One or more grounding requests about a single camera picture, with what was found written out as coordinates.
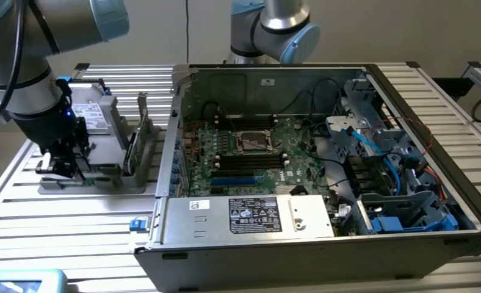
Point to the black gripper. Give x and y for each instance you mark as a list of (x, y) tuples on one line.
[(44, 128)]

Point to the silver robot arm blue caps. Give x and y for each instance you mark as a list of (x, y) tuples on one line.
[(28, 27)]

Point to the green RAM stick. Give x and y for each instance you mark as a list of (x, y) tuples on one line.
[(87, 182)]

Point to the black RAM slot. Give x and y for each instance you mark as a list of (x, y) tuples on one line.
[(244, 127), (244, 117), (250, 162), (244, 124), (250, 159), (244, 121), (250, 155), (250, 165)]

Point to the silver hard disk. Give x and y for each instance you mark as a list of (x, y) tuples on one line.
[(90, 110)]

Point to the green graphics card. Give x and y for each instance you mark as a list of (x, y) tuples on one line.
[(140, 134)]

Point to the grey parts rack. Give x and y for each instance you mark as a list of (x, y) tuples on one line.
[(114, 186)]

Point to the blue case latch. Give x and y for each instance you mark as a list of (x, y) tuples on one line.
[(136, 225)]

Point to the long black expansion slot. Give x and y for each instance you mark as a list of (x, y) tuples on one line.
[(232, 174)]

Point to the short black expansion slot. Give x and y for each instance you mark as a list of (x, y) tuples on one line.
[(226, 191)]

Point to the blue expansion slot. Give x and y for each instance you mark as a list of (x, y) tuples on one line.
[(232, 181)]

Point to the teal framed screen device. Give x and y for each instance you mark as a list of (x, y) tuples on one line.
[(40, 279)]

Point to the silver power supply unit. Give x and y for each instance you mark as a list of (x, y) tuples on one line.
[(215, 226)]

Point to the small silver heat sink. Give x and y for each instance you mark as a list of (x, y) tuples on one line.
[(287, 190)]

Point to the green motherboard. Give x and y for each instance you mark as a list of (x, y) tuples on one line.
[(300, 171)]

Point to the open black PC case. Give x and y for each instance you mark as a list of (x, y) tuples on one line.
[(264, 262)]

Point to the silver drive cage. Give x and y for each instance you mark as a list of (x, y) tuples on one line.
[(358, 103)]

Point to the grey disk bay blue clips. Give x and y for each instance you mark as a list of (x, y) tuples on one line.
[(411, 210)]

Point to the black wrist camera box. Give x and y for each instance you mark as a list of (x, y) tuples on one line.
[(72, 128)]

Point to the CPU socket with metal frame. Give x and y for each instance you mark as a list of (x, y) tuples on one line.
[(252, 142)]

